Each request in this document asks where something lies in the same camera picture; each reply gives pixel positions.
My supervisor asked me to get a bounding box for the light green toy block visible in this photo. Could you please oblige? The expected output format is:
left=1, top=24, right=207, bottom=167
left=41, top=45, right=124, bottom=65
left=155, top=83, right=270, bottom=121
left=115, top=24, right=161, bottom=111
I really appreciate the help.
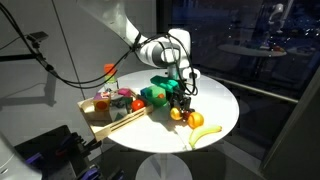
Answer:
left=105, top=74, right=118, bottom=84

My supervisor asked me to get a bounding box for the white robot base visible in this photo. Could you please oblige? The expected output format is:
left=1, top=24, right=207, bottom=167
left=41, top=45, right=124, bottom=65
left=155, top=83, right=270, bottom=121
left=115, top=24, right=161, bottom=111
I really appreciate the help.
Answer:
left=0, top=132, right=43, bottom=180

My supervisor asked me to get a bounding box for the blue handled clamp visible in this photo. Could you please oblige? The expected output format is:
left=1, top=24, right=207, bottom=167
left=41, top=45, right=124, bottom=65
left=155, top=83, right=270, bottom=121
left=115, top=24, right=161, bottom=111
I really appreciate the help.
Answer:
left=77, top=165, right=102, bottom=180

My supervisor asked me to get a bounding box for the orange toy fruit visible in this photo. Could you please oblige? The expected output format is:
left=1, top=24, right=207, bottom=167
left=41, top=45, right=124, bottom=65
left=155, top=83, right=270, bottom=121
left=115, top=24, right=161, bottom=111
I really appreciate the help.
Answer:
left=187, top=111, right=205, bottom=130

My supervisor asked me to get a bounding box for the orange toy block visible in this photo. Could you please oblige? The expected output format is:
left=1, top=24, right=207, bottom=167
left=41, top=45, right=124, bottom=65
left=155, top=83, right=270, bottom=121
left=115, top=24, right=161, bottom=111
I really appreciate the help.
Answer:
left=103, top=63, right=117, bottom=76

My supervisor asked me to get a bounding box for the metal window railing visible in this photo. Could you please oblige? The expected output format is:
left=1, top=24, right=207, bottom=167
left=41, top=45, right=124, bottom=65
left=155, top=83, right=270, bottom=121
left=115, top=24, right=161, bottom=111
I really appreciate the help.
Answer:
left=199, top=71, right=300, bottom=105

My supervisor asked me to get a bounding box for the blue clamp with orange tip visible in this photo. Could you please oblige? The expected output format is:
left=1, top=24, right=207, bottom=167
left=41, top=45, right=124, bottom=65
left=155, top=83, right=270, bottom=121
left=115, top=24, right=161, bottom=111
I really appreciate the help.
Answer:
left=54, top=133, right=82, bottom=157

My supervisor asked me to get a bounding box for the green plastic bowl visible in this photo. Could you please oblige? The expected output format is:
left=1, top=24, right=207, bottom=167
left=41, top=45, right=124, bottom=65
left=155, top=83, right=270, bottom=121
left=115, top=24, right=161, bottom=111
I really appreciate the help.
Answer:
left=145, top=85, right=172, bottom=109

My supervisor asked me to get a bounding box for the white block with teal triangle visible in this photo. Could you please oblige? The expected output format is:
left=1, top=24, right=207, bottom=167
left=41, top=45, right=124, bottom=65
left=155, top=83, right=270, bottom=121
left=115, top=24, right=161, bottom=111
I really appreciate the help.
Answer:
left=109, top=105, right=130, bottom=123

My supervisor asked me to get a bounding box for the yellow toy banana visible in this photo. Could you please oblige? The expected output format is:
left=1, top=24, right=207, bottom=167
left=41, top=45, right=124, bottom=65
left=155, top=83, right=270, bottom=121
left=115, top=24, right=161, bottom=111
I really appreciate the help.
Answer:
left=188, top=124, right=223, bottom=150

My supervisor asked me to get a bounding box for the dark red toy plum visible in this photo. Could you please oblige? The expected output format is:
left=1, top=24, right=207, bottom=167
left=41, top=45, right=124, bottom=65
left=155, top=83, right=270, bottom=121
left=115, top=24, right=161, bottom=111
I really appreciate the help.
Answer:
left=181, top=110, right=193, bottom=122

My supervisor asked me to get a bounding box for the white table pedestal base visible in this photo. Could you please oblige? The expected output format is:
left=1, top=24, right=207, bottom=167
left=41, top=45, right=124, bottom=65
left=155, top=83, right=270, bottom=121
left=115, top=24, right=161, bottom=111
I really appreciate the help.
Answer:
left=134, top=153, right=194, bottom=180

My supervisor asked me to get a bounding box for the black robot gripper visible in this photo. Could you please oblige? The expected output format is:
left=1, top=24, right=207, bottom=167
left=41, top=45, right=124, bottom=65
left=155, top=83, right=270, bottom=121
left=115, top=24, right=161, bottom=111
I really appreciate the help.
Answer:
left=168, top=79, right=196, bottom=115

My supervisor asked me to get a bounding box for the black side camera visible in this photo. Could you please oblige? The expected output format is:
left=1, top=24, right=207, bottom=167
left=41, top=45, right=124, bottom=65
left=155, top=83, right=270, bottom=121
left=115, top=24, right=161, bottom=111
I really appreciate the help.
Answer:
left=27, top=31, right=50, bottom=44

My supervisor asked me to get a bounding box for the black clamp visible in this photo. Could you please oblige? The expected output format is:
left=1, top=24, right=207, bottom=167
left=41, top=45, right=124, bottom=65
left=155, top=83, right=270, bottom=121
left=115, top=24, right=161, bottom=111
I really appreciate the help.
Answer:
left=78, top=137, right=103, bottom=152

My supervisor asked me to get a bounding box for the black equipment cart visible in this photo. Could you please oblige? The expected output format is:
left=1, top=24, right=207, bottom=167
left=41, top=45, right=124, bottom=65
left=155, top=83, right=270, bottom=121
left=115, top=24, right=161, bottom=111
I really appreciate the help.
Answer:
left=13, top=124, right=103, bottom=180

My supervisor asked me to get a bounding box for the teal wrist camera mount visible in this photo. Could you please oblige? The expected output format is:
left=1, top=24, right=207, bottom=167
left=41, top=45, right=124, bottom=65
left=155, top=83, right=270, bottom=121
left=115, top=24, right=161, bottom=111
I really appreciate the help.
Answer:
left=149, top=75, right=181, bottom=94

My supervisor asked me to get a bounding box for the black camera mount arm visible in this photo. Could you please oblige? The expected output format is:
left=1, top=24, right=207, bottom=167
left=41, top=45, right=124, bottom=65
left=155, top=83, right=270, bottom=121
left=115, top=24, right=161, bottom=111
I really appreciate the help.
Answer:
left=0, top=41, right=47, bottom=63

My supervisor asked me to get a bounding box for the blue toy block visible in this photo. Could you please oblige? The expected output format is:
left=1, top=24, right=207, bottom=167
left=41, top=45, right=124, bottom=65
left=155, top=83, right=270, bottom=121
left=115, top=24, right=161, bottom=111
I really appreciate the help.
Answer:
left=140, top=87, right=150, bottom=100

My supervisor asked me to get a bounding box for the black cable bundle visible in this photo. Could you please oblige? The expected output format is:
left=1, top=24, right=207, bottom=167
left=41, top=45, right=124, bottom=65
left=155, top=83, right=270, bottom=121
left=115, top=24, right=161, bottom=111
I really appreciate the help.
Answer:
left=0, top=2, right=200, bottom=98

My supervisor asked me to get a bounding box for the red toy ball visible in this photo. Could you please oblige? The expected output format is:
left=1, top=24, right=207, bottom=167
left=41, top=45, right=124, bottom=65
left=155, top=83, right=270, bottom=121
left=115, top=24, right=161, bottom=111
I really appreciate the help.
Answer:
left=130, top=98, right=146, bottom=113

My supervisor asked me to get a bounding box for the wooden toy tray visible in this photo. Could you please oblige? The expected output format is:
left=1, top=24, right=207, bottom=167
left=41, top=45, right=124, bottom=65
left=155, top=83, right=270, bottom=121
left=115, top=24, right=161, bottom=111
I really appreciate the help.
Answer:
left=77, top=87, right=155, bottom=143

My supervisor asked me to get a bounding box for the pink toy block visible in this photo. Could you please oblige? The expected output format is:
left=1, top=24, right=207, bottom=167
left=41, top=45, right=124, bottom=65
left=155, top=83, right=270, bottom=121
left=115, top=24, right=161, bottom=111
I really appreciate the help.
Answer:
left=117, top=87, right=132, bottom=98

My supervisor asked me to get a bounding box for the wooden shape sorter cube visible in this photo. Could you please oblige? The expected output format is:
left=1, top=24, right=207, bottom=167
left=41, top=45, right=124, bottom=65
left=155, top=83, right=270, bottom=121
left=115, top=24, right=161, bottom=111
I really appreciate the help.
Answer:
left=92, top=91, right=112, bottom=113

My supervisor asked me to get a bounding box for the dark green toy block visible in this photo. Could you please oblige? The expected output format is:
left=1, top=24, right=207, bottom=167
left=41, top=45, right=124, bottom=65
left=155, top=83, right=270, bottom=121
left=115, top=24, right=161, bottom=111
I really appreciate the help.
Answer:
left=121, top=95, right=135, bottom=107

